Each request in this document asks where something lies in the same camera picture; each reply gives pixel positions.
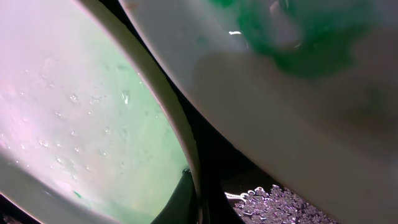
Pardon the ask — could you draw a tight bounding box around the round black tray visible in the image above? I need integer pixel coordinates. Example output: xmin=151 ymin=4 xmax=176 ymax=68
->
xmin=0 ymin=0 xmax=343 ymax=224

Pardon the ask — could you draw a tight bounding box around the green plate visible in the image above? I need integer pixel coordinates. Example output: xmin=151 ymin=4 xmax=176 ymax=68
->
xmin=122 ymin=0 xmax=397 ymax=223
xmin=1 ymin=0 xmax=198 ymax=223

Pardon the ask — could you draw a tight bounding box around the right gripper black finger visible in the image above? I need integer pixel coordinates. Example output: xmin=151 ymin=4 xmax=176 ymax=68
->
xmin=151 ymin=169 xmax=198 ymax=224

